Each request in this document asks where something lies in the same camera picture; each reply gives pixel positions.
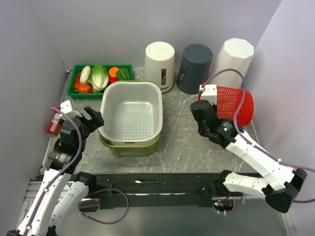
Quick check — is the dark grey round bucket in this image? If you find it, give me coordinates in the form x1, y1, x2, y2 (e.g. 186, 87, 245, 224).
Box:
176, 44, 213, 94

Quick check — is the white round bucket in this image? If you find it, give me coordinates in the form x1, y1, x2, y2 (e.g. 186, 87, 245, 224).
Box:
144, 41, 175, 93

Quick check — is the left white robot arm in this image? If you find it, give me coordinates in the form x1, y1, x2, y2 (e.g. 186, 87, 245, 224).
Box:
7, 106, 104, 236

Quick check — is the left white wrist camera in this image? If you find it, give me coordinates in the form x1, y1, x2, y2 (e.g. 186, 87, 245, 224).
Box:
60, 100, 82, 118

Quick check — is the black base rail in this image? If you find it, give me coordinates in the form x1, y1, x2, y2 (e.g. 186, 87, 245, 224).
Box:
29, 172, 271, 213

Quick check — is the toy napa cabbage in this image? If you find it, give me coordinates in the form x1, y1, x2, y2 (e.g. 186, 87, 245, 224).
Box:
88, 64, 109, 91

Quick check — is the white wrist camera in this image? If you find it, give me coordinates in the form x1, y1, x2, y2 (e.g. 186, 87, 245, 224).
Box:
198, 85, 218, 105
60, 100, 82, 118

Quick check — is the red rectangular box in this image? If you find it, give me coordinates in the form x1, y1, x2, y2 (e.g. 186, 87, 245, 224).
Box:
46, 110, 63, 136

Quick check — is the red toy tomato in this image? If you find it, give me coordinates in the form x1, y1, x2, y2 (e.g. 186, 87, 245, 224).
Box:
109, 77, 119, 84

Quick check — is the red toy chili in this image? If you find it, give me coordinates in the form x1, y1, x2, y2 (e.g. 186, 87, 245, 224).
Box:
74, 73, 81, 90

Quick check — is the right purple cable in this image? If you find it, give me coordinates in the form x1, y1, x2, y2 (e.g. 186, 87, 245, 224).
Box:
201, 68, 315, 214

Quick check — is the white toy radish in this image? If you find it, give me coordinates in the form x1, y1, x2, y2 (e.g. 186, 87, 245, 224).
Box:
80, 66, 92, 84

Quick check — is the white perforated rectangular basket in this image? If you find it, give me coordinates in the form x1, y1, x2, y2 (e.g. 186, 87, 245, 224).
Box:
98, 81, 163, 146

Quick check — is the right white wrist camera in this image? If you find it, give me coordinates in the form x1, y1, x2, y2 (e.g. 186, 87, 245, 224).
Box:
198, 85, 218, 105

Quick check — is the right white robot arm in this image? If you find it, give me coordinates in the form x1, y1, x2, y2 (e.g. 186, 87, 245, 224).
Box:
190, 100, 307, 213

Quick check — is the olive green rectangular basket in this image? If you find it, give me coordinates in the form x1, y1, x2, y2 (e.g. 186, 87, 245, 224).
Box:
98, 80, 160, 156

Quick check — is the orange toy pumpkin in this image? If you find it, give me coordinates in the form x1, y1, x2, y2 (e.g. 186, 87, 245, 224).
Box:
77, 84, 93, 93

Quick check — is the red mesh basket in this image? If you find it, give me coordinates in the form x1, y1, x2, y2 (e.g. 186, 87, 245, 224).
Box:
215, 86, 254, 126

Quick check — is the green plastic tray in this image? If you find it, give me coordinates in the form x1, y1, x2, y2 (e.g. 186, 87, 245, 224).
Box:
66, 64, 133, 100

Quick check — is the large white faceted container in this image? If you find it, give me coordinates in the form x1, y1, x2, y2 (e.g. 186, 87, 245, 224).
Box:
209, 38, 254, 89

